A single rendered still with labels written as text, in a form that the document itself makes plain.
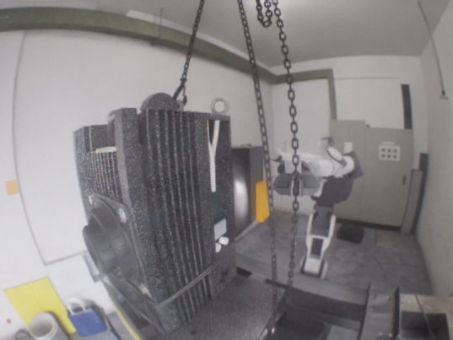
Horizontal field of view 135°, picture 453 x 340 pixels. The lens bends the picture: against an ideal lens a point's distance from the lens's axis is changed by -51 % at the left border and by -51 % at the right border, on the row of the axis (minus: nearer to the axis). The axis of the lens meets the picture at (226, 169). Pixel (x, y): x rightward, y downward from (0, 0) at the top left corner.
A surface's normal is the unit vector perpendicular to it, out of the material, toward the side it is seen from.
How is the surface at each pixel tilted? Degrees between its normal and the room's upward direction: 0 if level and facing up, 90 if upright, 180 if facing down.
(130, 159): 90
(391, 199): 90
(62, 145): 90
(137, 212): 90
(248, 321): 0
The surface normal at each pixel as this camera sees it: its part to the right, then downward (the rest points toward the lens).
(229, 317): -0.05, -0.98
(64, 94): 0.77, 0.07
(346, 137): -0.64, 0.17
